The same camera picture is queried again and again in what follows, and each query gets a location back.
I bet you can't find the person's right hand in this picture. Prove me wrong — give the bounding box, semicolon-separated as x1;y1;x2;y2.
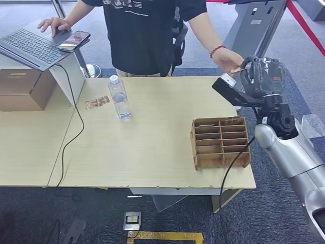
37;17;72;38

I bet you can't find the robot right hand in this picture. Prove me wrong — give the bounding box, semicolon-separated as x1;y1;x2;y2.
240;55;287;99

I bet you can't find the person's left hand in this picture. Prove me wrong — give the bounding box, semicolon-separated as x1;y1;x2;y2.
212;47;245;74

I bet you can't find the wooden card organizer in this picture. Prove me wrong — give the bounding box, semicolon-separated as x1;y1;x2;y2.
190;116;252;171

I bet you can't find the person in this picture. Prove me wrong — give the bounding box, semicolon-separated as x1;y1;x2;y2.
37;0;245;78

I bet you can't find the smartphone with lit screen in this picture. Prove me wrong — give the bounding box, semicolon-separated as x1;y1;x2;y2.
57;30;91;53

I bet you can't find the grey laptop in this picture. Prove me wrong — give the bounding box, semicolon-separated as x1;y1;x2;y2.
0;28;90;72

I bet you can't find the grey kiosk stand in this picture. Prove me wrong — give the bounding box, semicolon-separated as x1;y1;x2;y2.
222;0;289;111

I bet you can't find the metal pole with round base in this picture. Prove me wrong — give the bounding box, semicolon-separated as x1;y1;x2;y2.
51;0;102;79

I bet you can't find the white laptop stand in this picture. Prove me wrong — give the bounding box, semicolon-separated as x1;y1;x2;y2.
0;52;86;107

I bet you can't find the black office chair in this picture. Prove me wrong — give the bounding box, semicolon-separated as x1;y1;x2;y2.
171;7;189;76

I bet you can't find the red barrier belt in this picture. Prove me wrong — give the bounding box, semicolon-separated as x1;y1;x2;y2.
287;0;325;58

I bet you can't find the clear plastic bag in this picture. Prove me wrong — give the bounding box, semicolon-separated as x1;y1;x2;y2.
300;113;325;139

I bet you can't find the brown cardboard box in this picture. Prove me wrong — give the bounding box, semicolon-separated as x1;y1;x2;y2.
0;69;57;112

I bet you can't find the grey block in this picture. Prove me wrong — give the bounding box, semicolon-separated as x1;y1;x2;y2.
296;0;325;22

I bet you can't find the clear plastic water bottle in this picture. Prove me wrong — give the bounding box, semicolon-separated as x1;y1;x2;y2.
107;75;132;121

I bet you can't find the desk leg panel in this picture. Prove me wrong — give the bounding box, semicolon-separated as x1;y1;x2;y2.
211;188;242;214

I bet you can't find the yellow floor tape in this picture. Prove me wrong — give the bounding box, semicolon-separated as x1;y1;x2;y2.
127;231;204;244

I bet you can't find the silver floor socket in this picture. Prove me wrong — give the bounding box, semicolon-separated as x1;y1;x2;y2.
123;211;142;231

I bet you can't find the red bead bracelet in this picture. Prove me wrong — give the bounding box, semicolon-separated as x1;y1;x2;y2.
210;44;226;59

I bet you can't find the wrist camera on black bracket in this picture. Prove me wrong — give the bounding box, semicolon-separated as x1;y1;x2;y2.
212;73;258;109

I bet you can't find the black laptop cable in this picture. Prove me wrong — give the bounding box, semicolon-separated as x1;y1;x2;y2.
55;64;85;188

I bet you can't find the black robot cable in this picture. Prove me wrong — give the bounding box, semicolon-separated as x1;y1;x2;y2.
219;136;256;244

